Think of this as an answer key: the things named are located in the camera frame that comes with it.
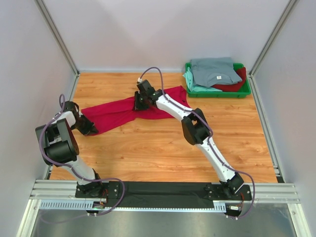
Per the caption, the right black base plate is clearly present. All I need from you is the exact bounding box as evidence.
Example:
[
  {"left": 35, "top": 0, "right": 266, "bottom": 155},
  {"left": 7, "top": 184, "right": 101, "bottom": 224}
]
[{"left": 203, "top": 183, "right": 252, "bottom": 201}]

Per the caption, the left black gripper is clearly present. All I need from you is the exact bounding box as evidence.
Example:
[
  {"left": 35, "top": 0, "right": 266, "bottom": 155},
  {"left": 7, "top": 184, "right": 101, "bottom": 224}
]
[{"left": 70, "top": 115, "right": 97, "bottom": 137}]

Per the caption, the aluminium front rail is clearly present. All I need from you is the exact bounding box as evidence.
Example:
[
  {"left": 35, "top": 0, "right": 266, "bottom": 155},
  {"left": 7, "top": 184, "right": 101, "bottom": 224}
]
[{"left": 30, "top": 180, "right": 300, "bottom": 204}]

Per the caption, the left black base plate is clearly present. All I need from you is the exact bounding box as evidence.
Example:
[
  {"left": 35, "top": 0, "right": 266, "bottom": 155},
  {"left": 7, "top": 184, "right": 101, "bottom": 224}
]
[{"left": 75, "top": 181, "right": 122, "bottom": 199}]

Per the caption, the black cloth strip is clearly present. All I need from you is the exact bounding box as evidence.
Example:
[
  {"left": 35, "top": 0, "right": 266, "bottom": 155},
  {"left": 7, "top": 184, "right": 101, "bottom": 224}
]
[{"left": 118, "top": 181, "right": 214, "bottom": 208}]

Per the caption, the grey blue t shirt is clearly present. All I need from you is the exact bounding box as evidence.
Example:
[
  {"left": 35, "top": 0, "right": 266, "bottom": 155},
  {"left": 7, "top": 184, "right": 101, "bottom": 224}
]
[{"left": 190, "top": 57, "right": 241, "bottom": 87}]

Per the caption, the light teal t shirt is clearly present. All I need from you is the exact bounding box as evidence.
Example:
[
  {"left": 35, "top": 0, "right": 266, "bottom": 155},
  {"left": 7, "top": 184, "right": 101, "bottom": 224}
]
[{"left": 183, "top": 67, "right": 222, "bottom": 93}]

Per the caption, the grey slotted cable duct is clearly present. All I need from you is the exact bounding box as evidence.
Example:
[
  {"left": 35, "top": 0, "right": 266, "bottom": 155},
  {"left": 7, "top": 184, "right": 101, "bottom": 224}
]
[{"left": 38, "top": 199, "right": 226, "bottom": 213}]

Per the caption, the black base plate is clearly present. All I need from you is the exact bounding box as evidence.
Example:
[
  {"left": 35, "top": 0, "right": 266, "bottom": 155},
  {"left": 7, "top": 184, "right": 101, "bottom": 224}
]
[
  {"left": 75, "top": 181, "right": 122, "bottom": 199},
  {"left": 203, "top": 183, "right": 252, "bottom": 201}
]

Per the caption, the green plastic bin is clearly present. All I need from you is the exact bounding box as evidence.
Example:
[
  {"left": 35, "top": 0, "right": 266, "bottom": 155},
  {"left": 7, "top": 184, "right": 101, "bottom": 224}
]
[{"left": 186, "top": 77, "right": 251, "bottom": 99}]

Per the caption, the left aluminium corner post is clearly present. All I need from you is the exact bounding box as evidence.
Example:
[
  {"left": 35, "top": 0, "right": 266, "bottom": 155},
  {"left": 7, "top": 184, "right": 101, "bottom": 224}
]
[{"left": 34, "top": 0, "right": 79, "bottom": 76}]

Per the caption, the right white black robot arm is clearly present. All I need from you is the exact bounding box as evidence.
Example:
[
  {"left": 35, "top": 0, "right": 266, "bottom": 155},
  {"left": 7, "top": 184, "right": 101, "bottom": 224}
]
[{"left": 134, "top": 78, "right": 244, "bottom": 199}]

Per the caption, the right aluminium corner post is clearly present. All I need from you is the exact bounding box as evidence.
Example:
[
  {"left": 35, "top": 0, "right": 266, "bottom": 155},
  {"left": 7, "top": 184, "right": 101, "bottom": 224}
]
[{"left": 249, "top": 0, "right": 299, "bottom": 77}]

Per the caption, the bright red t shirt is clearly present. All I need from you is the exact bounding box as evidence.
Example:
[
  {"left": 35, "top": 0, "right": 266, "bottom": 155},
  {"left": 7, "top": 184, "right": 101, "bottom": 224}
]
[{"left": 80, "top": 85, "right": 193, "bottom": 136}]

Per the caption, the aluminium corner post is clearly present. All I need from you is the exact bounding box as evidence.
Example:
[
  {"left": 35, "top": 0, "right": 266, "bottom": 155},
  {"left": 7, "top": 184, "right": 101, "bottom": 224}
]
[
  {"left": 249, "top": 0, "right": 299, "bottom": 77},
  {"left": 34, "top": 0, "right": 79, "bottom": 76}
]

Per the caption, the dark red t shirt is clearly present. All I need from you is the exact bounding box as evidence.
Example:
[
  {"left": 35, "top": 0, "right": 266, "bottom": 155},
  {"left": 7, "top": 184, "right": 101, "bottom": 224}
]
[{"left": 212, "top": 67, "right": 247, "bottom": 92}]

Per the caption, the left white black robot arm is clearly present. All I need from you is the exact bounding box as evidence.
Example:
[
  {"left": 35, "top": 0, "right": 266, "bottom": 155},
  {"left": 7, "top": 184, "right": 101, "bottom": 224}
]
[{"left": 35, "top": 101, "right": 104, "bottom": 198}]

